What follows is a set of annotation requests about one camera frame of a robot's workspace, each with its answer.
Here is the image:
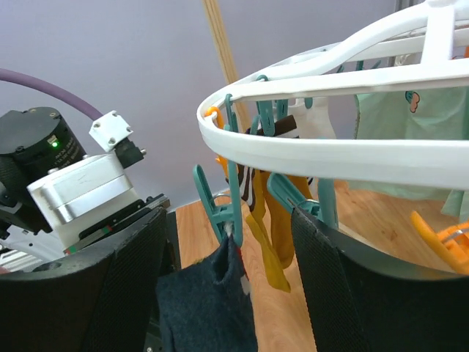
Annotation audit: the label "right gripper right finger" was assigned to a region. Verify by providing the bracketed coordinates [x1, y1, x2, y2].
[291, 208, 468, 351]

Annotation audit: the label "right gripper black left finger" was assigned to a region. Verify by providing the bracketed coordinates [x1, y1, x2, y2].
[1, 208, 166, 351]

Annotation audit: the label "mustard yellow sock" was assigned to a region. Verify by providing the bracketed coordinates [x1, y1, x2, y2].
[237, 164, 291, 293]
[261, 172, 295, 269]

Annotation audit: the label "white round clip hanger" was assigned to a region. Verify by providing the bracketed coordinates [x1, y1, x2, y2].
[196, 1, 468, 190]

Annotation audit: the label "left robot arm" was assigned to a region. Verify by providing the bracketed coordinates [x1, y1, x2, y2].
[1, 107, 86, 274]

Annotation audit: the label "white sock black stripes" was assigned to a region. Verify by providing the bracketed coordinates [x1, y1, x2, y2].
[288, 97, 336, 139]

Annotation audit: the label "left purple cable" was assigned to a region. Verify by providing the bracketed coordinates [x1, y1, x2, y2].
[0, 67, 106, 120]

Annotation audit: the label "wooden drying rack frame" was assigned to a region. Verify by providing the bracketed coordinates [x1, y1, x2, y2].
[201, 0, 250, 129]

